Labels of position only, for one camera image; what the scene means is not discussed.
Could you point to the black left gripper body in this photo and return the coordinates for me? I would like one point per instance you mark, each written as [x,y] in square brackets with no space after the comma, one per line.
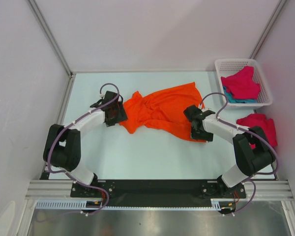
[119,114]

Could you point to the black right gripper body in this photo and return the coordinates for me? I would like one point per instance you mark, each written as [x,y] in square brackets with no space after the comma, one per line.
[199,134]

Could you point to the orange t shirt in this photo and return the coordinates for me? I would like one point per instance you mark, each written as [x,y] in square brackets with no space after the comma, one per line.
[162,110]

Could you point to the white plastic basket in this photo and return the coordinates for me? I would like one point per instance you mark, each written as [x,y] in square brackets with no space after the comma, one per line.
[228,67]

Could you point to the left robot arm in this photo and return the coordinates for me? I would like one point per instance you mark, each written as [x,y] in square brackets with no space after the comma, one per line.
[63,152]

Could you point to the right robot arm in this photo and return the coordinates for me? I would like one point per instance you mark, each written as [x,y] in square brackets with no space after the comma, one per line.
[251,147]

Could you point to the pink t shirt in basket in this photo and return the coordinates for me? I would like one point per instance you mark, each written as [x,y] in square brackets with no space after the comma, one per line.
[241,85]

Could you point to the folded pink t shirt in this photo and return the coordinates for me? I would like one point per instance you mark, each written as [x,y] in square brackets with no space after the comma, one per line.
[262,121]

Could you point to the white slotted cable duct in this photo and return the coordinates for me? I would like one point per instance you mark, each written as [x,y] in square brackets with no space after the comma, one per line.
[206,204]

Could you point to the aluminium front rail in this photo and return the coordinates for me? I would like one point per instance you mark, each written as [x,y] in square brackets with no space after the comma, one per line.
[60,189]

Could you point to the right aluminium corner post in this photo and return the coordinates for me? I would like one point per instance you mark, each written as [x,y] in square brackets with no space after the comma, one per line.
[279,9]

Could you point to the aluminium corner post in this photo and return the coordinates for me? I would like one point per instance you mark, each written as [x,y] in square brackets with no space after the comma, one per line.
[279,9]
[49,35]

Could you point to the left aluminium corner post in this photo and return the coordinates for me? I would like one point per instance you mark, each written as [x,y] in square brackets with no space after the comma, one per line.
[49,35]

